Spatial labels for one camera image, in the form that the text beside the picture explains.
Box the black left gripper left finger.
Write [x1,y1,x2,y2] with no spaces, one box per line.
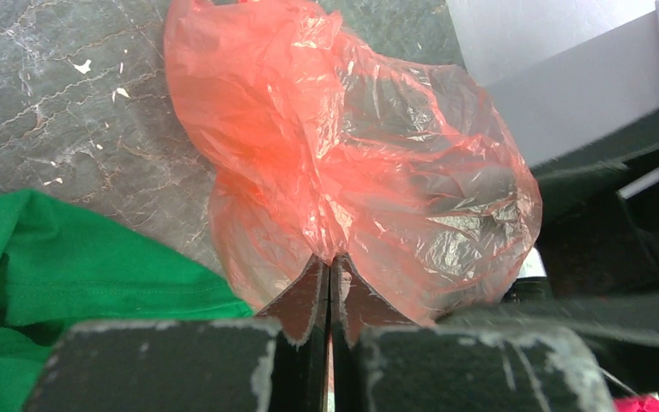
[23,257,330,411]

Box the grey plastic trash bin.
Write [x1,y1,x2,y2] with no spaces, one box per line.
[448,1,659,167]

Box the green cloth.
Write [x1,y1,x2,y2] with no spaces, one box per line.
[0,190,252,411]

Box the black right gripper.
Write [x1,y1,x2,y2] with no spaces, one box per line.
[442,109,659,393]

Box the red plastic trash bag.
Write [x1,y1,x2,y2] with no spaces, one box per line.
[164,1,542,323]

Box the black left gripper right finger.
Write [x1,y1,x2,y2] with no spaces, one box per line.
[329,254,614,411]

